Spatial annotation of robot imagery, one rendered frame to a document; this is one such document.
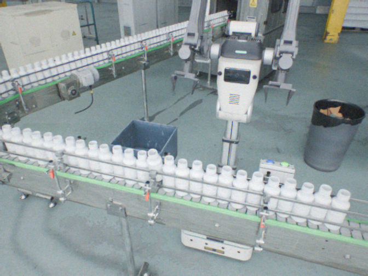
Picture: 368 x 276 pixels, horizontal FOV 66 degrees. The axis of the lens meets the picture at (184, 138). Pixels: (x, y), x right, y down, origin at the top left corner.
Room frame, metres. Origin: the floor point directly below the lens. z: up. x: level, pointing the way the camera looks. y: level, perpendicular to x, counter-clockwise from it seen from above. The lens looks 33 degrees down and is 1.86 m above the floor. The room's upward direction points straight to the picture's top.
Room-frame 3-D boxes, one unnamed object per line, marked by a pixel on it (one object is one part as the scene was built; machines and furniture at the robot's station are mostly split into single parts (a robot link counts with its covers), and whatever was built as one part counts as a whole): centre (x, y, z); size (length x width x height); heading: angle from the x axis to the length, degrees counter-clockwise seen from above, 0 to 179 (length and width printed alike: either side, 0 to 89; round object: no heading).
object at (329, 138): (2.44, -1.48, 0.32); 0.45 x 0.45 x 0.64
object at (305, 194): (0.77, -0.45, 1.08); 0.06 x 0.06 x 0.17
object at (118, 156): (1.00, 0.29, 1.08); 0.06 x 0.06 x 0.17
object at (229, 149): (1.60, -0.31, 0.65); 0.11 x 0.11 x 0.40; 74
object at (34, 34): (4.80, 2.33, 0.59); 1.10 x 0.62 x 1.18; 145
